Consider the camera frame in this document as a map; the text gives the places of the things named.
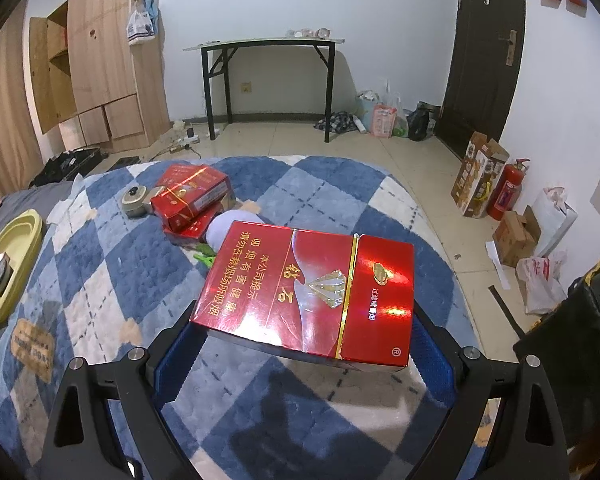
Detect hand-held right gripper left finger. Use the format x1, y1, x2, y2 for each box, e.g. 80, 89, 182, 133
39, 302, 202, 480

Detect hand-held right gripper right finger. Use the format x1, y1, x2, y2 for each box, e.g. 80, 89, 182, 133
410, 301, 572, 480

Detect yellow-green plastic tray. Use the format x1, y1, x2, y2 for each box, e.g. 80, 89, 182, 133
0, 209, 44, 330

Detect large red cigarette carton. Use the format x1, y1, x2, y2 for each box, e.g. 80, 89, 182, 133
189, 220, 415, 374

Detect red box with gold band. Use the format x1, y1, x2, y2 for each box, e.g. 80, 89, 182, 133
150, 163, 230, 231

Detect black strip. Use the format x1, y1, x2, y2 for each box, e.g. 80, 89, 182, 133
488, 284, 524, 337

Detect blue white checkered blanket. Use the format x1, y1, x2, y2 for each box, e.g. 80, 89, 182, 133
0, 154, 533, 480

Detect black open case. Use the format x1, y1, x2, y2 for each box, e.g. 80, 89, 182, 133
29, 145, 104, 189

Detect beige curtain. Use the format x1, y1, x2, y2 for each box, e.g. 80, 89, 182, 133
0, 7, 44, 202

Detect white paper sheet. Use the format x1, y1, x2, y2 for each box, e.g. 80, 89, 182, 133
484, 239, 514, 291

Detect green plastic clip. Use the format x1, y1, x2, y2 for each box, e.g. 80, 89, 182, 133
193, 243, 217, 267

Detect white red plastic bag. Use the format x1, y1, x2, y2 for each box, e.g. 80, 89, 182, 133
515, 252, 569, 316

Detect large black bag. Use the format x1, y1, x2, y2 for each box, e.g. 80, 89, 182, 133
512, 259, 600, 452

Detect brown cardboard box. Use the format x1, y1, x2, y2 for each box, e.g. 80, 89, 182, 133
493, 204, 542, 267

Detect pale lavender round object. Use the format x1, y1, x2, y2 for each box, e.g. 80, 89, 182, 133
204, 211, 272, 257

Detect tape roll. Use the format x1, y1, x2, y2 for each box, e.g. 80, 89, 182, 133
119, 184, 164, 219

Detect red fire extinguisher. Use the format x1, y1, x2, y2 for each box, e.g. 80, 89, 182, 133
485, 158, 531, 221

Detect white paper bag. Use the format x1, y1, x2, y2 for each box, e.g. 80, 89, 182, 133
532, 187, 579, 259

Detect printed cardboard box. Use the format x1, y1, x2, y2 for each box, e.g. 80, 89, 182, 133
450, 131, 510, 220

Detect wooden wardrobe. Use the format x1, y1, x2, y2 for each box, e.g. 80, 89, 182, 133
27, 0, 172, 154

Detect black plastic bag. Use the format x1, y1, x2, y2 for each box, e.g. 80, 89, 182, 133
407, 102, 439, 142

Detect pink packet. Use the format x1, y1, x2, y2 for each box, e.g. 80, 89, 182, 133
372, 103, 397, 139

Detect white hanging plastic bag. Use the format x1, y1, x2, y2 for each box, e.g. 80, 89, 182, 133
126, 7, 156, 47

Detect plaid cloth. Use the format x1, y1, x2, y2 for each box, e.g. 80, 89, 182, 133
313, 111, 357, 135

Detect dark brown door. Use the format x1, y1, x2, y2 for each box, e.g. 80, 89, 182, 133
434, 0, 527, 162

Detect black folding table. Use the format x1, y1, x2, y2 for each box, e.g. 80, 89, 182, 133
182, 35, 346, 144

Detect clear items on table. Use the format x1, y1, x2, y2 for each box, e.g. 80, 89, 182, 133
284, 26, 334, 40

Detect brass door handle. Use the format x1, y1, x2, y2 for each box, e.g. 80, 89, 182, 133
499, 29, 519, 66

